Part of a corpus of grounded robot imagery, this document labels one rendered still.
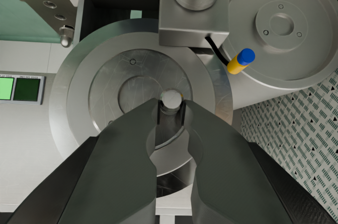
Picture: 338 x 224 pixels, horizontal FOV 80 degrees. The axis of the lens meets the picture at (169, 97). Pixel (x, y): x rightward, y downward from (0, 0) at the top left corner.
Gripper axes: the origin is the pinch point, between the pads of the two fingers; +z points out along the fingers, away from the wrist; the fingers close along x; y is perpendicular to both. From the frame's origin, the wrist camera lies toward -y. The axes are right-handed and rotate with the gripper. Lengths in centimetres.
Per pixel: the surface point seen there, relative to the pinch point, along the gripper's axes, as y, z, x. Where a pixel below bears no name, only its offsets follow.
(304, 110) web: 5.3, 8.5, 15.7
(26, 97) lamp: 18.9, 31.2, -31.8
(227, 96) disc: 1.5, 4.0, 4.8
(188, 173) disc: 6.3, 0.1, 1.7
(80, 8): -3.9, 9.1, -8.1
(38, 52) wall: 91, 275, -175
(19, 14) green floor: 35, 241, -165
